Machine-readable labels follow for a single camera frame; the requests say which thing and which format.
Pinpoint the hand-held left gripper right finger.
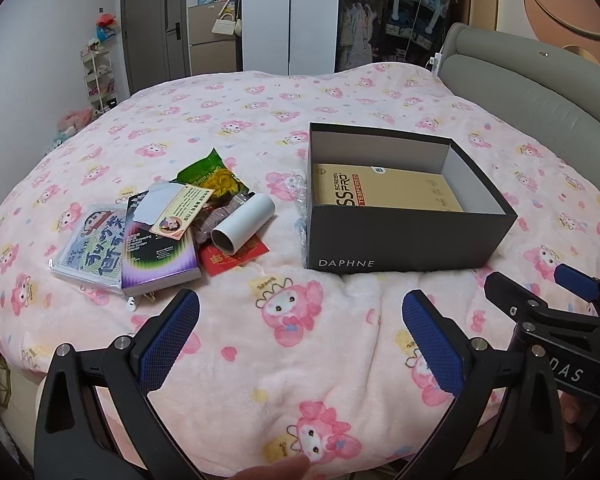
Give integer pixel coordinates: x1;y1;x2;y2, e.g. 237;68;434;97
401;289;563;480

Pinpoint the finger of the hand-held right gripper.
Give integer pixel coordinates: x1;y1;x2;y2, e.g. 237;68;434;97
483;271;600;331
554;263;600;318

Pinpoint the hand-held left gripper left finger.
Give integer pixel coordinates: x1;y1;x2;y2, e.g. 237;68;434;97
34;287;206;480

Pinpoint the purple black screen protector box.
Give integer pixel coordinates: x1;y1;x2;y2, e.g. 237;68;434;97
121;190;203;297

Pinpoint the red envelope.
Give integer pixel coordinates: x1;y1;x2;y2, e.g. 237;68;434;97
199;237;272;277

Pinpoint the black cardboard shoe box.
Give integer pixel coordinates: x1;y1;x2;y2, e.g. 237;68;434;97
305;121;519;273

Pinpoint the cartoon bead art kit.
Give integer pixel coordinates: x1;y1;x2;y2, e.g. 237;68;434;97
49;202;131;293

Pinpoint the yellow cartoon card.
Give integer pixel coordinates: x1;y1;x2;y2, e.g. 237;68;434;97
152;183;216;241

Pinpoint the white cardboard tube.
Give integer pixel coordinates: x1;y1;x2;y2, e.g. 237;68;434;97
210;194;277;256

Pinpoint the clear plastic bag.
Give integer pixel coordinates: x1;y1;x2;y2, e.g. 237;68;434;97
280;172;311;206

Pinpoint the person's right hand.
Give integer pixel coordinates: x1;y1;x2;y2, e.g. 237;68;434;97
559;392;598;458

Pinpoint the person's left hand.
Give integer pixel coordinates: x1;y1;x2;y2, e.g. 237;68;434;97
232;455;311;480

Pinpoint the brown sachet packet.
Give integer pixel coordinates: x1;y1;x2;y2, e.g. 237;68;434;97
192;200;241;248

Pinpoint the pink printed blanket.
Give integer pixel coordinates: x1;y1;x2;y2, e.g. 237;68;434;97
0;62;600;480

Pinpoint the tan screen protector box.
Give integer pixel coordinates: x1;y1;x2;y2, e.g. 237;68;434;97
312;162;465;212

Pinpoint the yellow candy wrapper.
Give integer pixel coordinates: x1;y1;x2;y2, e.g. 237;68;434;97
207;169;243;203

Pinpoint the green snack packet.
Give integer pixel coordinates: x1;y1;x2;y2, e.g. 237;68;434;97
175;147;253;201

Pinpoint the grey green bed headboard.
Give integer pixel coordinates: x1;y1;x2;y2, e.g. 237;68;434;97
439;22;600;196

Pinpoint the pink plush toy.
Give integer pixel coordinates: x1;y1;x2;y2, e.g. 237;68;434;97
55;107;98;136

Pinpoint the white shelf rack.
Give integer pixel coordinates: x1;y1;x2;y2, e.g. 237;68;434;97
80;45;118;116

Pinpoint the beige drawer cabinet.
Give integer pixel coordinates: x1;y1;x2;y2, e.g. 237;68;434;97
187;2;241;77

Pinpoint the open closet with clothes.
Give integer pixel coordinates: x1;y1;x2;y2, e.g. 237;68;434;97
337;0;463;68

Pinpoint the dark grey door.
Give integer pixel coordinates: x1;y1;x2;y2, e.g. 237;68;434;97
120;0;191;106

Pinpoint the white handbag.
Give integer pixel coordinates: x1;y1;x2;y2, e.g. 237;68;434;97
211;15;243;37

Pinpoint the white wardrobe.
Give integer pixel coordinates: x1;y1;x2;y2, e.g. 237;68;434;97
240;0;341;78

